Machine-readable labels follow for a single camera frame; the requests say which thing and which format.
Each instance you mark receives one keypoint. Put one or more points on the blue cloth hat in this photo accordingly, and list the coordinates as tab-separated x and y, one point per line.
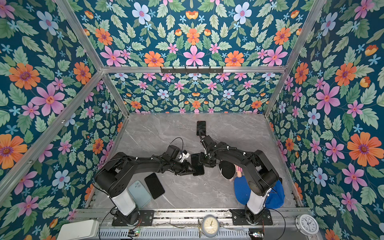
275	199

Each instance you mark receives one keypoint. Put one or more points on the black hook rail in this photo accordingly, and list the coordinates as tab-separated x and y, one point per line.
190	70

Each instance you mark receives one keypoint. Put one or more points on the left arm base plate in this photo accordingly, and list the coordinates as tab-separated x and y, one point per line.
135	219

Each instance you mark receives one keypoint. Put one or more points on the white alarm clock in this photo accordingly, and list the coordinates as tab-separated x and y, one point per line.
307	225

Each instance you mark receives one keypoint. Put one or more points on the round beige clock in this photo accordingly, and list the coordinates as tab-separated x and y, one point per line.
210	226

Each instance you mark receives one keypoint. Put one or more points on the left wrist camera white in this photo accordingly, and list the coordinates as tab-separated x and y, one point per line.
184	156

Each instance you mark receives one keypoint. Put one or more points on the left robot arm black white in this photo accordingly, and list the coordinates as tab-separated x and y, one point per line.
115	176

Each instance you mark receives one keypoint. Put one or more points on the white box device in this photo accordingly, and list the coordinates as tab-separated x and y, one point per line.
83	230

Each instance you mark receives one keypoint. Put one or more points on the black phone pink edge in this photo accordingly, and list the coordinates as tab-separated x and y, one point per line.
201	128

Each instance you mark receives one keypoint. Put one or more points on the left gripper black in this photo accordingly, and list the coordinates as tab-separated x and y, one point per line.
186	169

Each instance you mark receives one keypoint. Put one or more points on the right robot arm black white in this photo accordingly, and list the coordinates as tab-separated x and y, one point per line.
259	172

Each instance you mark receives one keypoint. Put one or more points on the light blue phone case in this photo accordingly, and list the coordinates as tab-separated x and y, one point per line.
140	194

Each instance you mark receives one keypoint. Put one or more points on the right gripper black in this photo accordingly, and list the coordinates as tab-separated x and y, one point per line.
201	160

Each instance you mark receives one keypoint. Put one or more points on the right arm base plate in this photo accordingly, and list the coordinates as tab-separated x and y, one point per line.
246	217

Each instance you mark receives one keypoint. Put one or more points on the aluminium front rail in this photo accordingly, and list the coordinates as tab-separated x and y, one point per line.
163	215

